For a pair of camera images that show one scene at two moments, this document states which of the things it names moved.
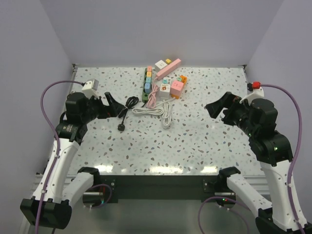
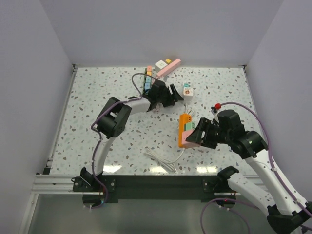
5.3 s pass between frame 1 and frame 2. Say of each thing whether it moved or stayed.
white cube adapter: stayed
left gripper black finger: moved
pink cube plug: moved
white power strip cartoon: moved
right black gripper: moved
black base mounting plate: stayed
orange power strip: moved
